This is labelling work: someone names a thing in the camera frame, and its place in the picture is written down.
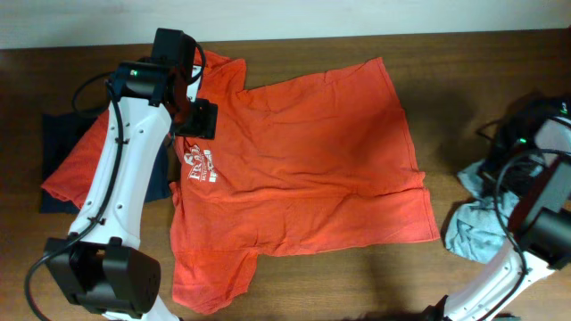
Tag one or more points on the black crumpled garment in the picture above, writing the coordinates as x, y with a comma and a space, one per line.
516, 132

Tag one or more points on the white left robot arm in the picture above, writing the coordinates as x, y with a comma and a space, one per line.
98, 265

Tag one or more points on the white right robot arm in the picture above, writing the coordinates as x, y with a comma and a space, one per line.
518, 225

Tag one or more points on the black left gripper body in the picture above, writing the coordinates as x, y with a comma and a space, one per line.
197, 120

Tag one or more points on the light blue crumpled garment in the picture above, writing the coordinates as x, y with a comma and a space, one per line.
474, 231

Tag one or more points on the folded orange shirt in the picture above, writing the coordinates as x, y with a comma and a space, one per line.
73, 174

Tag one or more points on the folded navy garment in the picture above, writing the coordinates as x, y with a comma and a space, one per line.
58, 134

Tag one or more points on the orange t-shirt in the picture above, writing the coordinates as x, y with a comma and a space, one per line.
323, 162

